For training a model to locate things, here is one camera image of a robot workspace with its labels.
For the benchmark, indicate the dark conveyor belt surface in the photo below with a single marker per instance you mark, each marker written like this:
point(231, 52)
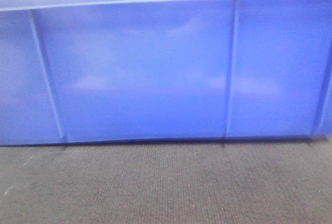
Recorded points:
point(215, 182)

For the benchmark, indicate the large blue plastic bin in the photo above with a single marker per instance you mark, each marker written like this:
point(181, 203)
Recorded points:
point(89, 71)

